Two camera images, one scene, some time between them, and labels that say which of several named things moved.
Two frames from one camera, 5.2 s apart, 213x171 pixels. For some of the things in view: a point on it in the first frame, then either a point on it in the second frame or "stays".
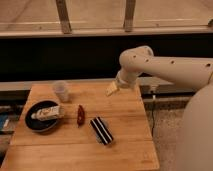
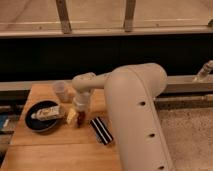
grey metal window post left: x=63 y=16 stays
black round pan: x=37 y=124 stays
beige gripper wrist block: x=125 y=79 -> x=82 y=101
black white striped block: x=103 y=133 stays
